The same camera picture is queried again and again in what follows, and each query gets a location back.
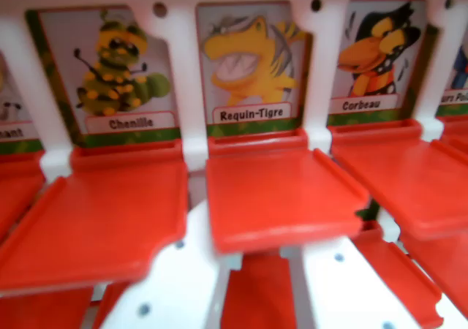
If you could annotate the picture card ending nant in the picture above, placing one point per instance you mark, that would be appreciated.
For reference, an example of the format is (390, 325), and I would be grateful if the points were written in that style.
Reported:
(14, 131)

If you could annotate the Chenille picture card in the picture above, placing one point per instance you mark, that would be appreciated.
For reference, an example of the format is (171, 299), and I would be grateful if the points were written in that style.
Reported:
(109, 69)

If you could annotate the Corbeau picture card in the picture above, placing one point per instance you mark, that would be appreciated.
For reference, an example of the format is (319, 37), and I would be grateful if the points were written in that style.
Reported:
(380, 58)

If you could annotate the red plastic flap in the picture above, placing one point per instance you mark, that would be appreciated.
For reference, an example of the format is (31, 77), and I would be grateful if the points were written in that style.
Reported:
(109, 307)
(457, 131)
(44, 310)
(259, 296)
(446, 270)
(14, 190)
(398, 281)

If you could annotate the red and white game board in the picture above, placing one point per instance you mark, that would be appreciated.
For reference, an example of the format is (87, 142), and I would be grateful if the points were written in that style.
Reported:
(183, 69)

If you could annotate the red flap under Corbeau card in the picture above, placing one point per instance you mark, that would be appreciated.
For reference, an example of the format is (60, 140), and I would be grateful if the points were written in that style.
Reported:
(402, 175)

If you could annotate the Ours Polaire picture card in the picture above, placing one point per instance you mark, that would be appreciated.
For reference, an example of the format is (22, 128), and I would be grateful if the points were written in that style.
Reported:
(459, 98)

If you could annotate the Requin-Tigre picture card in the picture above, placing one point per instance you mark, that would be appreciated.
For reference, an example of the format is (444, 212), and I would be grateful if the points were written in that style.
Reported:
(252, 69)

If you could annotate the red flap under Chenille card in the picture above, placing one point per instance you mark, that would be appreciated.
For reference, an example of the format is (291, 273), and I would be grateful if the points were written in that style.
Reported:
(102, 219)

